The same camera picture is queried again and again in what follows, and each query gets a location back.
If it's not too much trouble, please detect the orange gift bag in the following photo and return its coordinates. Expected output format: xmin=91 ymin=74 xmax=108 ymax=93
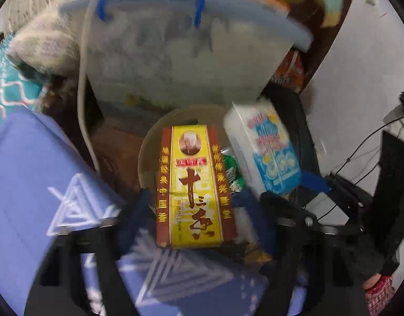
xmin=270 ymin=49 xmax=305 ymax=93

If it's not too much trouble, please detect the white blue carton box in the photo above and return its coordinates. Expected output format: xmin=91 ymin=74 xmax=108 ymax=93
xmin=223 ymin=99 xmax=301 ymax=196

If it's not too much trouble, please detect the clear storage box blue lid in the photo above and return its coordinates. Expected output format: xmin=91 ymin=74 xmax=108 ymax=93
xmin=59 ymin=0 xmax=313 ymax=108

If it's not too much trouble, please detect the yellow red spice box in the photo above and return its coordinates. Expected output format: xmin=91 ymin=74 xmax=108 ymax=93
xmin=156 ymin=125 xmax=237 ymax=249

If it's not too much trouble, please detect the blue patterned table cloth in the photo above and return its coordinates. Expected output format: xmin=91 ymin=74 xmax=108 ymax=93
xmin=0 ymin=107 xmax=268 ymax=315

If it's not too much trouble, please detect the green snack wrapper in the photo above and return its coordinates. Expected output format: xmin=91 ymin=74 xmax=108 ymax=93
xmin=223 ymin=154 xmax=245 ymax=193

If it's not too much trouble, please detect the beige round trash bin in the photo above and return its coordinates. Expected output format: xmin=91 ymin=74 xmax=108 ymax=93
xmin=137 ymin=104 xmax=256 ymax=199

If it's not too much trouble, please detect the checkered folded quilt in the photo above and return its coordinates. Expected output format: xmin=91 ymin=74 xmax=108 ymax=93
xmin=6 ymin=8 xmax=85 ymax=83

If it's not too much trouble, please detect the person's right hand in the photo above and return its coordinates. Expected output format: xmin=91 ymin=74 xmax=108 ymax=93
xmin=362 ymin=273 xmax=395 ymax=295

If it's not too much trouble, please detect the white power cable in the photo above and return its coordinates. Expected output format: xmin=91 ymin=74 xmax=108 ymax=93
xmin=77 ymin=6 xmax=101 ymax=175

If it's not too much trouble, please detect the teal patterned bed sheet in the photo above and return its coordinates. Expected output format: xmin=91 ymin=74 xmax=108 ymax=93
xmin=0 ymin=36 xmax=43 ymax=124

